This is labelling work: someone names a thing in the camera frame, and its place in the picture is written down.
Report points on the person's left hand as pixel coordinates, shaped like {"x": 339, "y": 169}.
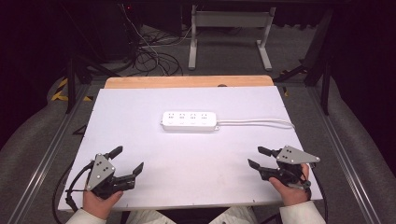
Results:
{"x": 99, "y": 202}

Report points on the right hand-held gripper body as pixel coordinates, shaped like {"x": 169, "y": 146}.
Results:
{"x": 294, "y": 156}

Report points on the white cover board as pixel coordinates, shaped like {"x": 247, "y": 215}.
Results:
{"x": 174, "y": 155}

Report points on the person's legs light trousers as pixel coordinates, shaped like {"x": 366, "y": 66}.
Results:
{"x": 190, "y": 217}

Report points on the white power strip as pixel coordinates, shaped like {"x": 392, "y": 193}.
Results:
{"x": 189, "y": 121}

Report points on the person's right hand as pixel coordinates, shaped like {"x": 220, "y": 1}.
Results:
{"x": 290, "y": 192}

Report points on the black metal stand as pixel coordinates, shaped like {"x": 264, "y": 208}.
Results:
{"x": 76, "y": 71}
{"x": 317, "y": 59}

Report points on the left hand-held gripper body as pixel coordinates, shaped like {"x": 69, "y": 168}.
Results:
{"x": 100, "y": 170}

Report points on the yellow black hazard tape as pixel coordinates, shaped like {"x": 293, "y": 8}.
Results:
{"x": 63, "y": 91}

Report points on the white metal stand frame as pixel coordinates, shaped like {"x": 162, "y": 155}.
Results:
{"x": 229, "y": 21}

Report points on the metal floor rail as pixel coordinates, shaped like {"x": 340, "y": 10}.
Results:
{"x": 341, "y": 155}
{"x": 42, "y": 165}

